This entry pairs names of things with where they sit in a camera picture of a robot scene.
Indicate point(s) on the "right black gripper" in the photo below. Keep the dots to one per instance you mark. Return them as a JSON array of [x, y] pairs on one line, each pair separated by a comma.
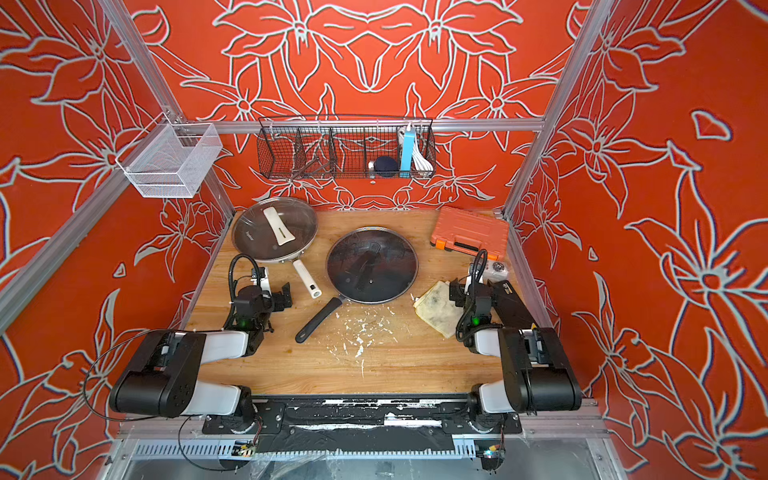
[[458, 294]]

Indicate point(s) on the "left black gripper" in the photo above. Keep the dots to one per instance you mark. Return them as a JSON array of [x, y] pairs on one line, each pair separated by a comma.
[[280, 297]]

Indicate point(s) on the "yellow cleaning cloth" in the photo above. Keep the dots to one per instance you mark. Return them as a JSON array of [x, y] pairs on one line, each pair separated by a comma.
[[437, 310]]

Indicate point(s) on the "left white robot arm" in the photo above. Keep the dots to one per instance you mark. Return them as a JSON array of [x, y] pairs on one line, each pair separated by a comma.
[[162, 377]]

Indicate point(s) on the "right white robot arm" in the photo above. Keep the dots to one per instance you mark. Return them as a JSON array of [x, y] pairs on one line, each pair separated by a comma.
[[536, 373]]

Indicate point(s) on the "small clear plastic container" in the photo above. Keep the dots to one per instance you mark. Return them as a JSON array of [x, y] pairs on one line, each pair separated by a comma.
[[496, 271]]

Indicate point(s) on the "orange tool case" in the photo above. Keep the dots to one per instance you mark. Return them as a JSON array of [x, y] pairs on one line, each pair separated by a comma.
[[469, 232]]

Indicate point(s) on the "black frying pan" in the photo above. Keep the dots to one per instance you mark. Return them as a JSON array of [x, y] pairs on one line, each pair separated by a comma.
[[321, 318]]

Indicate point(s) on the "light blue bottle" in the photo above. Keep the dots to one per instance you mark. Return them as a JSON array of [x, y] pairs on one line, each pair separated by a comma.
[[407, 150]]

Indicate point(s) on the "dark blue round object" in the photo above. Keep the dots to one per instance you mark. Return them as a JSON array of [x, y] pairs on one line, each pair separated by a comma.
[[385, 167]]

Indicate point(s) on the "clear plastic bin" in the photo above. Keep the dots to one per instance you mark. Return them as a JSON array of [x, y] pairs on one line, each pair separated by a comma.
[[172, 161]]

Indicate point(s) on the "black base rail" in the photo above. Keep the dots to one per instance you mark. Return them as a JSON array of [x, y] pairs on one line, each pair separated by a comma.
[[452, 425]]

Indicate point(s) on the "black wire basket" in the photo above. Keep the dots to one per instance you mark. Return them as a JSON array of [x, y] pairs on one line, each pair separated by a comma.
[[341, 147]]

